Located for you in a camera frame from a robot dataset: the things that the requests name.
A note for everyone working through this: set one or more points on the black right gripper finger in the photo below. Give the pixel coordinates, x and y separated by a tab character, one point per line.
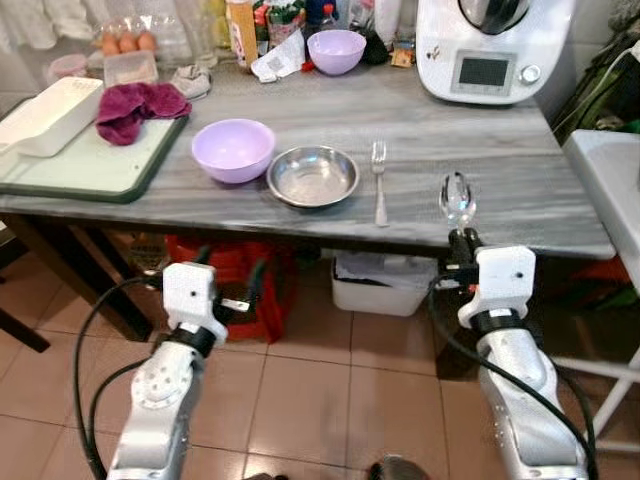
471	246
457	246

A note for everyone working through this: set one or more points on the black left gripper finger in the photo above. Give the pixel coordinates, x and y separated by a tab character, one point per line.
207	256
257	280

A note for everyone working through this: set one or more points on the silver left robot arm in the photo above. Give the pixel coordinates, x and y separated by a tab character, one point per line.
160	400

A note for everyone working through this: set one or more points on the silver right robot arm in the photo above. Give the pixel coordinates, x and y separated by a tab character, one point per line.
525	400

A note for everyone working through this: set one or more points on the white plastic bin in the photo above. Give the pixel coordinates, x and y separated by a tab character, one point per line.
385	290

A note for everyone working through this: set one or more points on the silver metal fork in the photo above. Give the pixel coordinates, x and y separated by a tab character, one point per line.
380	190

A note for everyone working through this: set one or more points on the purple plastic bowl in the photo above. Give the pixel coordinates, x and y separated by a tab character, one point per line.
232	150
336	52

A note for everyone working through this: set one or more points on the dark wooden table leg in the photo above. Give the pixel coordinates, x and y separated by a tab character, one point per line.
100	280

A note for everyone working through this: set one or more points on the shallow stainless steel bowl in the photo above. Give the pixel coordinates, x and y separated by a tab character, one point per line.
312	178

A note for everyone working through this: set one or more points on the white side table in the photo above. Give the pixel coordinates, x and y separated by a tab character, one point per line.
610	180

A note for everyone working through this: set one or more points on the maroon towel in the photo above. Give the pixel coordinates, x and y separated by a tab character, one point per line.
135	105

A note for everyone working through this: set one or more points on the grey crumpled cloth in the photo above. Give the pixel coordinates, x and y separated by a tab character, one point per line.
190	82

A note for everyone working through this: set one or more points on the white kitchen cooking machine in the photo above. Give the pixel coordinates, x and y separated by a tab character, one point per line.
490	60

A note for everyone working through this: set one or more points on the green black bag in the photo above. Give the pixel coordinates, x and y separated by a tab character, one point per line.
600	90

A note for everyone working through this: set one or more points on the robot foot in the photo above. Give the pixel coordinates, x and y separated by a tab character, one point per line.
398	468

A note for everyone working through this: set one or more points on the white printed plastic packet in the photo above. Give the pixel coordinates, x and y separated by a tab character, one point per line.
275	65

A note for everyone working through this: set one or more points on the clear lidded plastic container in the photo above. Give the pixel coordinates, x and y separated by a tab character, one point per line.
130	68

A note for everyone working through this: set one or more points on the white rectangular box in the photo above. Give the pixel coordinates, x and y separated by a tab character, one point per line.
50	115

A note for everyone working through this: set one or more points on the small red object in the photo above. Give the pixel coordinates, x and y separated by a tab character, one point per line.
306	66

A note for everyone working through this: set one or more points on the clear glass jar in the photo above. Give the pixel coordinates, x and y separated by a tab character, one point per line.
185	40

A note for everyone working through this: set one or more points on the brown egg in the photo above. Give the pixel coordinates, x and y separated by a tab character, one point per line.
128	43
147	41
109	46

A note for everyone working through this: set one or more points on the yellow oil bottle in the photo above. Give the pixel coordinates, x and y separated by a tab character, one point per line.
216	25

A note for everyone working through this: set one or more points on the pink round container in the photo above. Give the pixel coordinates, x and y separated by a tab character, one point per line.
68	68

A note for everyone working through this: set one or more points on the red cap dark bottle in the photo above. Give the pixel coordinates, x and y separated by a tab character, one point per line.
327	18

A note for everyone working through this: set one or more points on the white hanging cloth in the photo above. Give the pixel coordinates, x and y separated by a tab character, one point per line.
45	22

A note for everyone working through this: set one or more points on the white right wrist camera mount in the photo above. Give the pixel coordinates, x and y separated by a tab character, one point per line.
500	280

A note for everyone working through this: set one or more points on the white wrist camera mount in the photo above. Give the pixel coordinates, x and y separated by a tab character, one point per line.
500	280
190	295

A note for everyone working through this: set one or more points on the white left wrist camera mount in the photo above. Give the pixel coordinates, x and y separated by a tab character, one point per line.
190	295

